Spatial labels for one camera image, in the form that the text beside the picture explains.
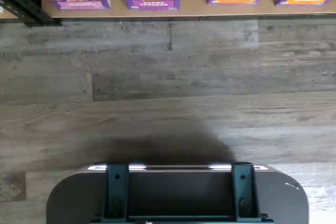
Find grey rounded robot base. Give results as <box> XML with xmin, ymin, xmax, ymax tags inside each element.
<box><xmin>46</xmin><ymin>163</ymin><xmax>309</xmax><ymax>224</ymax></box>

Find teal metal bracket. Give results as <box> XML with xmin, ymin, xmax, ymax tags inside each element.
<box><xmin>102</xmin><ymin>164</ymin><xmax>130</xmax><ymax>222</ymax></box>
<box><xmin>230</xmin><ymin>164</ymin><xmax>261</xmax><ymax>222</ymax></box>

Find black metal shelf frame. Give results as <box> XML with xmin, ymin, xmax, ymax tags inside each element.
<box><xmin>0</xmin><ymin>0</ymin><xmax>62</xmax><ymax>28</ymax></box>

